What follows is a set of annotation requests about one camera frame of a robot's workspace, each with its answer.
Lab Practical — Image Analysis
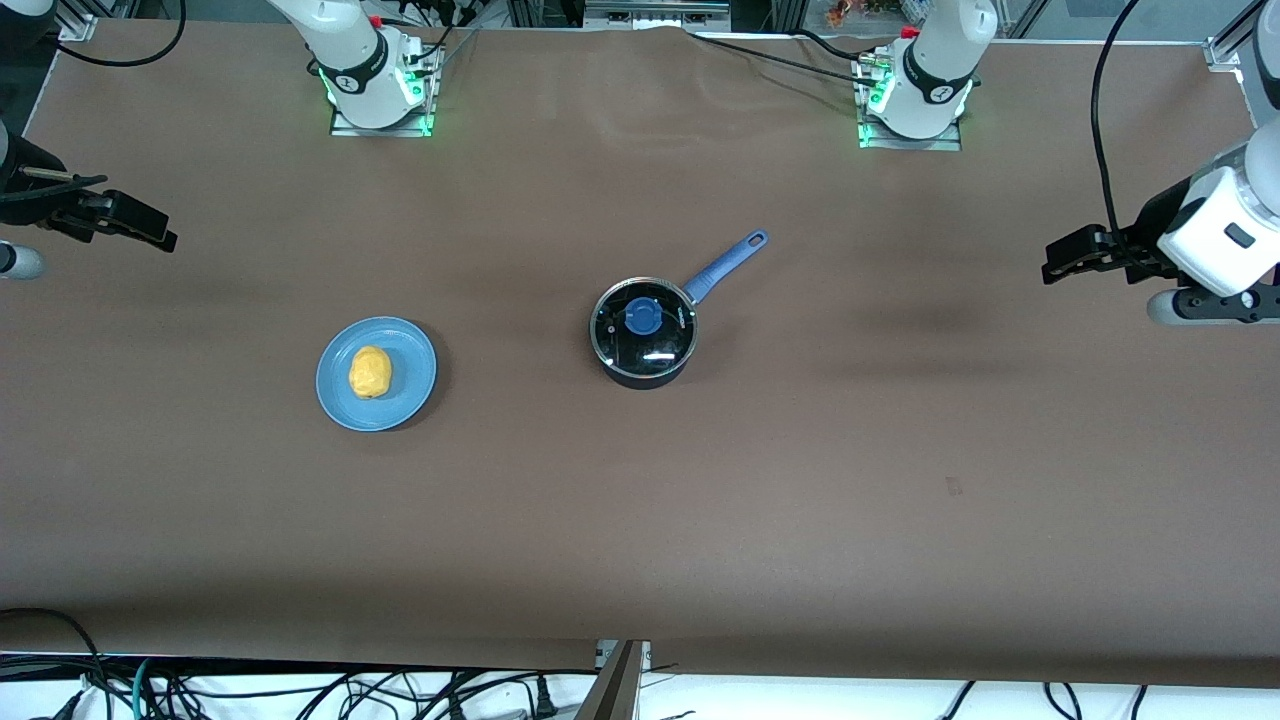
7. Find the yellow potato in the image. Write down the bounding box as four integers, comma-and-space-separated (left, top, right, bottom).
348, 345, 394, 400

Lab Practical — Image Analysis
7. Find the glass lid with blue knob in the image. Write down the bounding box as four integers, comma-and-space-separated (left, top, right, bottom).
590, 277, 699, 370

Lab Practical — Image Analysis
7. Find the blue round plate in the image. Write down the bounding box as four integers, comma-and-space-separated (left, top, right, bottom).
316, 316, 438, 433

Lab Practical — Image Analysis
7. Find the black box with ports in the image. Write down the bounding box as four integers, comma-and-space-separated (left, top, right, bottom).
584, 0, 733, 31

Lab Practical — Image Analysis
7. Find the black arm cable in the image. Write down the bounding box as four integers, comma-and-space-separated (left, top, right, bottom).
1090, 0, 1147, 253
55, 0, 188, 69

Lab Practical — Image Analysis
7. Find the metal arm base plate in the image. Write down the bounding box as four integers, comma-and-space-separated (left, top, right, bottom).
328, 38, 438, 139
856, 52, 964, 153

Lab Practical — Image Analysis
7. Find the aluminium frame profile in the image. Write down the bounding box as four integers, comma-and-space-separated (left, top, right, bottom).
1204, 0, 1269, 71
55, 0, 103, 43

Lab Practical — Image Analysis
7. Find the short black base cable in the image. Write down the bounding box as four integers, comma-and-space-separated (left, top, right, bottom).
790, 28, 873, 63

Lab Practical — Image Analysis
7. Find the black pot with blue handle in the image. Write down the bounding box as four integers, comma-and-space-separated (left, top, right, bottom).
589, 229, 770, 391

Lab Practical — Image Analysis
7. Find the long black base cable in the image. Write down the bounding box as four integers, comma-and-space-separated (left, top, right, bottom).
688, 34, 881, 89

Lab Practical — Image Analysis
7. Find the black looped floor cable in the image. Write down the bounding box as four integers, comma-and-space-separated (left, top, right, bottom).
0, 607, 113, 720

